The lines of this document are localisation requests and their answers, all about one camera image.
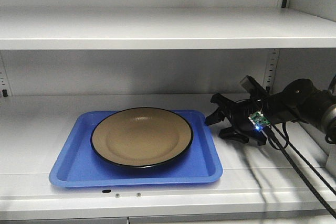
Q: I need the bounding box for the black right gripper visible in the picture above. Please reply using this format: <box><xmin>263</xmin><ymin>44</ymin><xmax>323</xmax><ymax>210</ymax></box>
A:
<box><xmin>205</xmin><ymin>93</ymin><xmax>267</xmax><ymax>145</ymax></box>

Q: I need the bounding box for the beige plate black rim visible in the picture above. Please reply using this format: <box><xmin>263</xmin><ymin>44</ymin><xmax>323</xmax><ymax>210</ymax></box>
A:
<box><xmin>91</xmin><ymin>108</ymin><xmax>194</xmax><ymax>168</ymax></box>

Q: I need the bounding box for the blue plastic tray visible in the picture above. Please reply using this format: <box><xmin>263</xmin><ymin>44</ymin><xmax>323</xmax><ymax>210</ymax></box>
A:
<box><xmin>49</xmin><ymin>110</ymin><xmax>223</xmax><ymax>188</ymax></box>

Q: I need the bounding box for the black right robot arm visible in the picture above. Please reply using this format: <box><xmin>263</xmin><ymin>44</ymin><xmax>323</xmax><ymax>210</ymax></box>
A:
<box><xmin>205</xmin><ymin>76</ymin><xmax>335</xmax><ymax>145</ymax></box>

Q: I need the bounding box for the upper white cabinet shelf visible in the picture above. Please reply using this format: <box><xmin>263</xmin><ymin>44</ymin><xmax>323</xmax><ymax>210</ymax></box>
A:
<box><xmin>1</xmin><ymin>7</ymin><xmax>335</xmax><ymax>50</ymax></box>

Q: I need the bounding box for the green circuit board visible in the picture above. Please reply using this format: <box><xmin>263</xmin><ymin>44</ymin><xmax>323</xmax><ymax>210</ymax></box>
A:
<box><xmin>248</xmin><ymin>111</ymin><xmax>271</xmax><ymax>131</ymax></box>

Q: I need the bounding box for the black braided cable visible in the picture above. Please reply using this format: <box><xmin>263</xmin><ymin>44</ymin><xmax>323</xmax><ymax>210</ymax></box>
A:
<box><xmin>270</xmin><ymin>124</ymin><xmax>336</xmax><ymax>198</ymax></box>
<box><xmin>265</xmin><ymin>128</ymin><xmax>336</xmax><ymax>218</ymax></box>

